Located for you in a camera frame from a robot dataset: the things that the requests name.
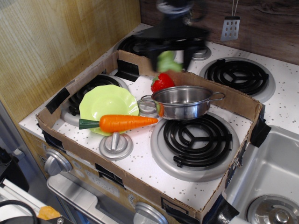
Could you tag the front left black burner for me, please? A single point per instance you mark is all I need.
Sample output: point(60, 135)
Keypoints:
point(70, 109)

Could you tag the light green plastic plate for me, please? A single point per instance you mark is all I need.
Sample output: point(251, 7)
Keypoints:
point(107, 99)

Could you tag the small steel pan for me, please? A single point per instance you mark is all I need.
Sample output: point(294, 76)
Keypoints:
point(183, 102)

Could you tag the silver oven knob left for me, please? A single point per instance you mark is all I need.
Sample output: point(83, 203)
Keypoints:
point(56, 163)

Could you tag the black burner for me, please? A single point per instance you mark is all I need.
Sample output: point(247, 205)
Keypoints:
point(70, 109)
point(133, 44)
point(198, 150)
point(243, 75)

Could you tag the silver oven knob right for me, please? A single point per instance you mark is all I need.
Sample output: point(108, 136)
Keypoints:
point(146, 214)

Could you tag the orange object bottom left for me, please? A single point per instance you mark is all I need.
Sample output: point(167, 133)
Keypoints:
point(47, 213)

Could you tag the black device left edge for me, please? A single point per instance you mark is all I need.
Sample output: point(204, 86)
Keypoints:
point(10, 170)

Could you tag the silver stovetop knob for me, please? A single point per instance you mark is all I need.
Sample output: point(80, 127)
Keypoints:
point(202, 54)
point(147, 107)
point(116, 146)

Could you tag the steel sink basin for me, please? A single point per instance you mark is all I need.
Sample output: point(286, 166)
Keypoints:
point(265, 189)

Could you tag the silver stovetop knob middle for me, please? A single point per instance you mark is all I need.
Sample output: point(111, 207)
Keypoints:
point(147, 107)

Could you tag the silver stovetop knob rear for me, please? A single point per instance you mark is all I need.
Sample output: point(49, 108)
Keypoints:
point(202, 54)

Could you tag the red toy strawberry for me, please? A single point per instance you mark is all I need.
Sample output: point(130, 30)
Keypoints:
point(161, 81)

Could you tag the orange toy carrot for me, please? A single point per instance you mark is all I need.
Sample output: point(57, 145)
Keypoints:
point(117, 123)

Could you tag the silver stovetop knob front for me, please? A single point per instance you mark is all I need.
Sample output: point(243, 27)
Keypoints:
point(116, 146)

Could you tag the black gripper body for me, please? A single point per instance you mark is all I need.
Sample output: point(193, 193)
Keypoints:
point(173, 34)

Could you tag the silver oven door handle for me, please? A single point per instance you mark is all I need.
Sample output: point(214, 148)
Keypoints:
point(87, 205)

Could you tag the rear left black burner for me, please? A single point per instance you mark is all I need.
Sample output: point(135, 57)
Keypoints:
point(133, 44)

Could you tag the front right black burner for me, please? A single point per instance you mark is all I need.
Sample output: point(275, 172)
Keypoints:
point(198, 150)

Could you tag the hanging metal spatula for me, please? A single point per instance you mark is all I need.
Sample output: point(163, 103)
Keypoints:
point(230, 28)

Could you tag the cardboard fence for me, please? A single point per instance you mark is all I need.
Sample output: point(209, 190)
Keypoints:
point(139, 173)

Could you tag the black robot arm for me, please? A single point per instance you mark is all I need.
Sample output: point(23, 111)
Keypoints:
point(175, 8)

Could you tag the rear right black burner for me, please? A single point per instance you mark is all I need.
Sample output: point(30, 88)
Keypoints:
point(243, 75)

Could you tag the green toy broccoli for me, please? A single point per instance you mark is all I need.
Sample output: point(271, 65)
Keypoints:
point(165, 62)

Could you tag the silver oven knob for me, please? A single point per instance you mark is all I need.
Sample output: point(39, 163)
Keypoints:
point(146, 214)
point(56, 163)

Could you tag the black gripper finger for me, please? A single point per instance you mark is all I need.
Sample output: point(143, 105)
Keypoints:
point(187, 56)
point(153, 56)

